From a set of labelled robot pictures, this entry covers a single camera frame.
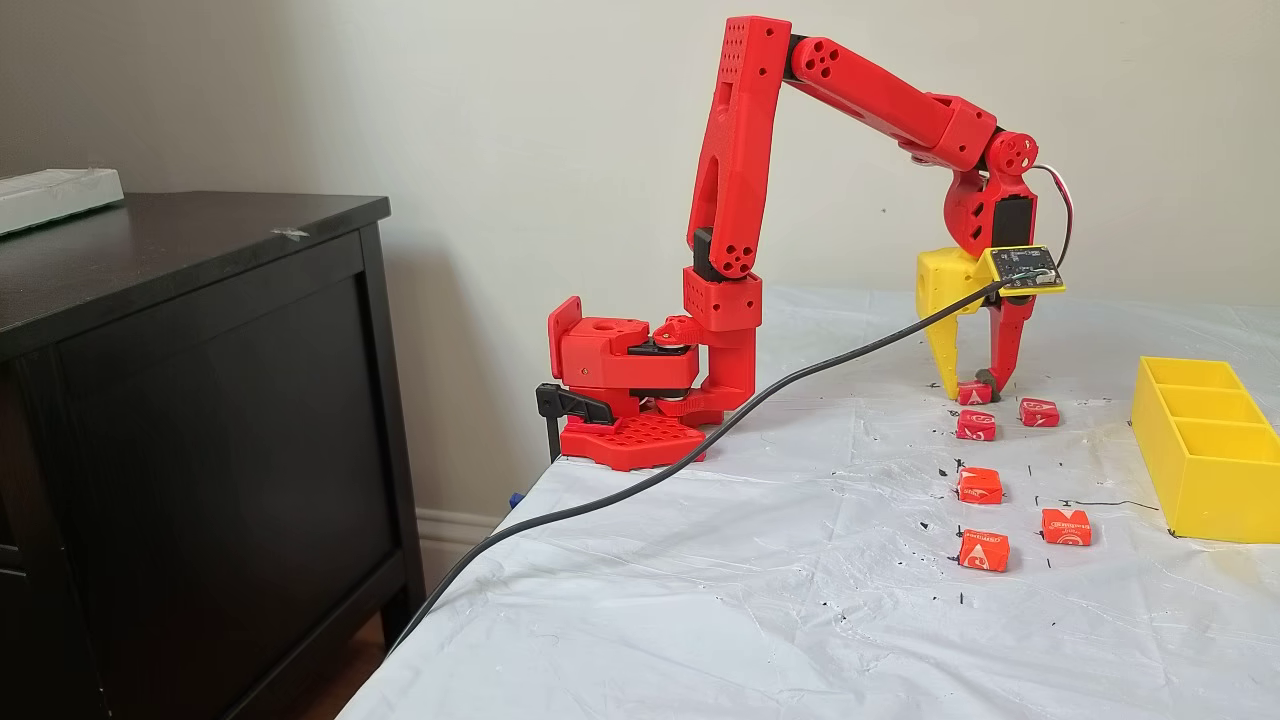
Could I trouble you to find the yellow three-compartment box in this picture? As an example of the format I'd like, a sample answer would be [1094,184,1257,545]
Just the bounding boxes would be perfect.
[1131,357,1280,544]

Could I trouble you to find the white table cloth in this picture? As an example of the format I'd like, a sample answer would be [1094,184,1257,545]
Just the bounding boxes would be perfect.
[335,283,1280,720]

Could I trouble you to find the black table clamp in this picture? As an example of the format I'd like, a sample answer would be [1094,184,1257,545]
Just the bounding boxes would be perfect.
[535,383,616,466]

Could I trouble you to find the dark wooden cabinet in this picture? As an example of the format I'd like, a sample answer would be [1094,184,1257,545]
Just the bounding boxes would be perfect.
[0,192,426,720]

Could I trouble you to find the white flat slab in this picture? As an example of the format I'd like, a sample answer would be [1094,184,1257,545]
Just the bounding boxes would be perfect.
[0,168,126,238]

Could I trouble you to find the camera board on yellow mount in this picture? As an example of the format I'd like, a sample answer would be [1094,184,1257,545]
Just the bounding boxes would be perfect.
[975,243,1067,301]

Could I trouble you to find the red white black servo wires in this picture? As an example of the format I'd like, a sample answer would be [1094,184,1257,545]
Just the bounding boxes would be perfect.
[1030,163,1075,273]

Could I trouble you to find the black camera cable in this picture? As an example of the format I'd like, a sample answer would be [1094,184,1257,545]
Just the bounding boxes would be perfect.
[383,278,1011,659]

